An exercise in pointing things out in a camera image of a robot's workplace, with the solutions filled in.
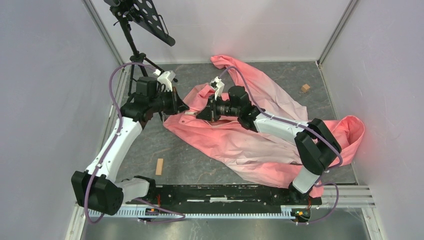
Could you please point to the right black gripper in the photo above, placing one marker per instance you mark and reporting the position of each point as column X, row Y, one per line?
column 210, row 112

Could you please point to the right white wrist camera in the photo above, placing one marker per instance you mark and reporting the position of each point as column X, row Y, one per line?
column 218, row 86

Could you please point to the small wooden cube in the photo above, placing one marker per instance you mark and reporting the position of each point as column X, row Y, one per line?
column 305, row 88

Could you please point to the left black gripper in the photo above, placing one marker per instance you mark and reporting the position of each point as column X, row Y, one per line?
column 180, row 106

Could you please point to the pink zip jacket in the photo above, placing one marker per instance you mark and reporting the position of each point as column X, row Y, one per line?
column 256, row 157

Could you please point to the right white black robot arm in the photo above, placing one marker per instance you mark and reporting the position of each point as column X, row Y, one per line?
column 316, row 145

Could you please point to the long wooden block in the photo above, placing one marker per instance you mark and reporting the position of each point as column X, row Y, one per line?
column 159, row 167

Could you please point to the white slotted cable duct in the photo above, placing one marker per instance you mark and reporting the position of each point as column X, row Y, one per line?
column 144, row 212

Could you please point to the black perforated music stand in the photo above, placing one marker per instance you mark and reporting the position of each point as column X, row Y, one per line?
column 145, row 15

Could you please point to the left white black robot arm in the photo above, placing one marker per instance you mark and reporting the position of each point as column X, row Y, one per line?
column 96, row 188

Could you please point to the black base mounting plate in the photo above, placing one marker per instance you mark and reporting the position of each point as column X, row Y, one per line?
column 224, row 198

